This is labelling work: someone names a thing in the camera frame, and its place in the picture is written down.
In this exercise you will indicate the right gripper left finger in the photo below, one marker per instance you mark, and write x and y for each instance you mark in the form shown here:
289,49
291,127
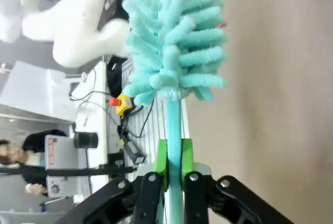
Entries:
148,198

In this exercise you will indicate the black handheld device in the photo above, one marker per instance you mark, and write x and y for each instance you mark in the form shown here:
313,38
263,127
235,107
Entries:
131,148

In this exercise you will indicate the white cabinet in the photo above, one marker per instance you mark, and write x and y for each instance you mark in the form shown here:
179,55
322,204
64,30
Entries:
31,91

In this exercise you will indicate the white control box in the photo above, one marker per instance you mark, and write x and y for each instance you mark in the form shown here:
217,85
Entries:
62,161

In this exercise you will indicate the yellow emergency stop button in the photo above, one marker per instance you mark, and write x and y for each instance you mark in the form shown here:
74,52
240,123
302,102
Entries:
123,104

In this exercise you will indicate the black cylinder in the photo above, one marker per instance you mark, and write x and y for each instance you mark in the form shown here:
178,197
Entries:
86,139

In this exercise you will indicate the seated person in black top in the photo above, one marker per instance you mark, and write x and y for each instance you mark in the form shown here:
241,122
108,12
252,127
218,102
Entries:
39,140

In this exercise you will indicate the teal microfibre duster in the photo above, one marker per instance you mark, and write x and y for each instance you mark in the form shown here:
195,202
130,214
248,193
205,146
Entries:
174,39

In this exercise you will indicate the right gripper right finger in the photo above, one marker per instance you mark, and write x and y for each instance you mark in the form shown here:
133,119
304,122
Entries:
197,198

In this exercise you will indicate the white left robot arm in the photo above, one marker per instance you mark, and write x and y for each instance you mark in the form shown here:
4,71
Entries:
78,20

